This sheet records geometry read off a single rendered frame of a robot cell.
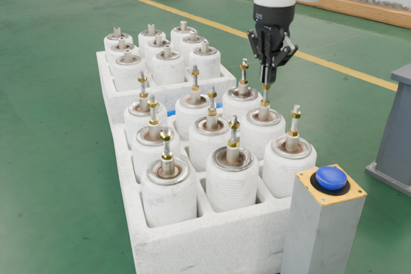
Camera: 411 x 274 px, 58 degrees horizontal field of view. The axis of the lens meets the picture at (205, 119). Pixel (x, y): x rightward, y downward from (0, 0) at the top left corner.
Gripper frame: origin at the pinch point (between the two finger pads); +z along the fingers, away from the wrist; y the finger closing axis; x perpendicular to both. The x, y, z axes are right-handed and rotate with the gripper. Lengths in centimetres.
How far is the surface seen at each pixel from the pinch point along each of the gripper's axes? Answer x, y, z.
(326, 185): -12.4, 28.4, 2.6
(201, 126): -13.7, -3.1, 9.8
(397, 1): 174, -89, 23
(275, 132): -0.6, 4.7, 11.1
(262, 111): -1.0, 0.6, 8.1
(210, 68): 8.9, -37.1, 14.1
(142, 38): -2, -65, 11
